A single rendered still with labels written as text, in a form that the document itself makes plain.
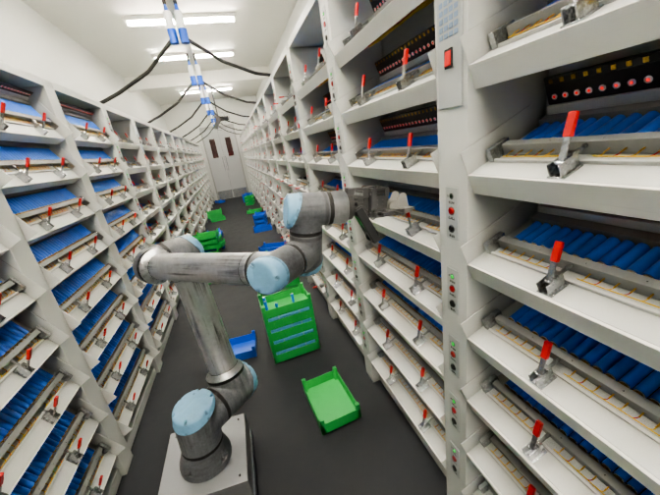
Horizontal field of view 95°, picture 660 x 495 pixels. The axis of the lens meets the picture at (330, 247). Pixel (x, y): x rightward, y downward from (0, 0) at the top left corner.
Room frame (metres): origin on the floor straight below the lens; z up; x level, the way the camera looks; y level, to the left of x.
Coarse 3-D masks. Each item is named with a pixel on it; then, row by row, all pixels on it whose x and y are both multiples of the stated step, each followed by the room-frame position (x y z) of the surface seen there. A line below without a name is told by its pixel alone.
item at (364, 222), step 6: (360, 210) 0.81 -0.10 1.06; (360, 216) 0.81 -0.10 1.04; (366, 216) 0.82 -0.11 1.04; (360, 222) 0.82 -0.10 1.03; (366, 222) 0.82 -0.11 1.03; (366, 228) 0.81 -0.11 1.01; (372, 228) 0.82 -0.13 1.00; (366, 234) 0.83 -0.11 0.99; (372, 234) 0.82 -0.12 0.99; (372, 240) 0.82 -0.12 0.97; (378, 240) 0.82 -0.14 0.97
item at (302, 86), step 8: (320, 56) 1.93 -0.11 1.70; (320, 64) 1.55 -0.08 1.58; (304, 72) 1.81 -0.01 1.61; (312, 72) 2.01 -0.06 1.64; (320, 72) 1.50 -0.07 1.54; (304, 80) 1.80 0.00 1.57; (312, 80) 1.63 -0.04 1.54; (320, 80) 1.54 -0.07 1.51; (328, 80) 1.89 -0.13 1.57; (296, 88) 1.98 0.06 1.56; (304, 88) 1.80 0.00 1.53; (312, 88) 1.69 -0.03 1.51
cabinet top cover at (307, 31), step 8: (312, 0) 1.46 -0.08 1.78; (304, 8) 1.58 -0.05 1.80; (312, 8) 1.50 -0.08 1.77; (304, 16) 1.59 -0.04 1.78; (312, 16) 1.58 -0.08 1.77; (304, 24) 1.66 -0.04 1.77; (312, 24) 1.67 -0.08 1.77; (320, 24) 1.69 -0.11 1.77; (296, 32) 1.78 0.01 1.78; (304, 32) 1.78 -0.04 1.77; (312, 32) 1.79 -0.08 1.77; (320, 32) 1.81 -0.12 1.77; (288, 40) 1.97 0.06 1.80; (296, 40) 1.87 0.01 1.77; (304, 40) 1.90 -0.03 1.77; (312, 40) 1.92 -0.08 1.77; (320, 40) 1.94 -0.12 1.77; (288, 48) 2.00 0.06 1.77
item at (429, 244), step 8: (376, 184) 1.33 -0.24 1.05; (384, 184) 1.34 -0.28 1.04; (392, 184) 1.28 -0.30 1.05; (400, 184) 1.21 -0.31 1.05; (408, 184) 1.17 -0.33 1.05; (400, 216) 1.03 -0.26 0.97; (376, 224) 1.08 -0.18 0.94; (384, 224) 1.04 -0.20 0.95; (392, 224) 1.01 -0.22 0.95; (400, 224) 0.98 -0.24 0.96; (408, 224) 0.95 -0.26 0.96; (424, 224) 0.89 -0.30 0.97; (384, 232) 1.05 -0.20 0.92; (392, 232) 0.97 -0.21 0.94; (400, 232) 0.93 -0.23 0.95; (424, 232) 0.85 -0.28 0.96; (400, 240) 0.94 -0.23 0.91; (408, 240) 0.88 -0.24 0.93; (416, 240) 0.83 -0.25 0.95; (424, 240) 0.81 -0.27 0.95; (432, 240) 0.79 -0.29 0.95; (440, 240) 0.72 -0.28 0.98; (416, 248) 0.85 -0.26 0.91; (424, 248) 0.80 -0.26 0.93; (432, 248) 0.75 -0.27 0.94; (440, 248) 0.72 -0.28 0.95; (432, 256) 0.78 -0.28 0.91; (440, 256) 0.73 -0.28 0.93
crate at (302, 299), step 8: (296, 288) 1.84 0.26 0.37; (272, 296) 1.79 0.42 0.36; (280, 296) 1.81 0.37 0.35; (288, 296) 1.82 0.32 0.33; (296, 296) 1.81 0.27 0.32; (304, 296) 1.79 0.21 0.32; (272, 304) 1.74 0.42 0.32; (280, 304) 1.72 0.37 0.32; (288, 304) 1.62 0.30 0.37; (296, 304) 1.64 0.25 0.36; (304, 304) 1.65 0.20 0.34; (264, 312) 1.58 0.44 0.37; (272, 312) 1.59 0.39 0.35; (280, 312) 1.60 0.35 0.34
